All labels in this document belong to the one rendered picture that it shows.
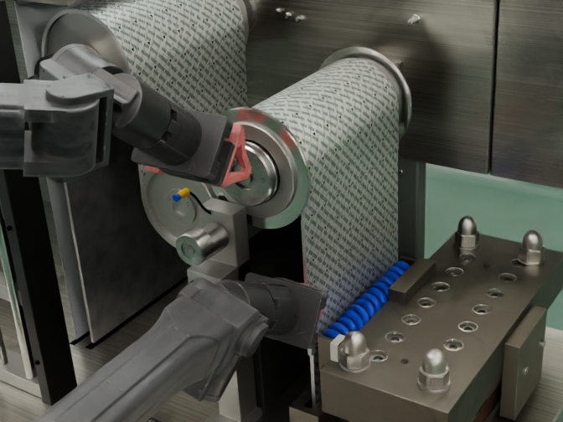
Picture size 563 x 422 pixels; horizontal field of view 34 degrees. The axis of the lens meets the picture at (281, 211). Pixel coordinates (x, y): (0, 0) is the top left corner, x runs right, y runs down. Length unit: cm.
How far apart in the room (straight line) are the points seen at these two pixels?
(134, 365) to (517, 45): 68
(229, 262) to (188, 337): 28
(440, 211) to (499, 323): 260
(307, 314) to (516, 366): 28
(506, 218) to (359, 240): 257
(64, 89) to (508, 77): 62
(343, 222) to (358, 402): 22
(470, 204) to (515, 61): 261
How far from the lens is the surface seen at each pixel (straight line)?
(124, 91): 86
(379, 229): 122
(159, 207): 117
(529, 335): 117
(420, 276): 122
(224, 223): 106
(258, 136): 101
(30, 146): 85
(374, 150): 116
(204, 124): 93
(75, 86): 83
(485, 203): 383
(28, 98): 82
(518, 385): 118
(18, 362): 136
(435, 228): 362
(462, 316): 117
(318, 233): 107
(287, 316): 100
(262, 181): 101
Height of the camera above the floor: 167
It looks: 26 degrees down
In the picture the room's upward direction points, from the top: 3 degrees counter-clockwise
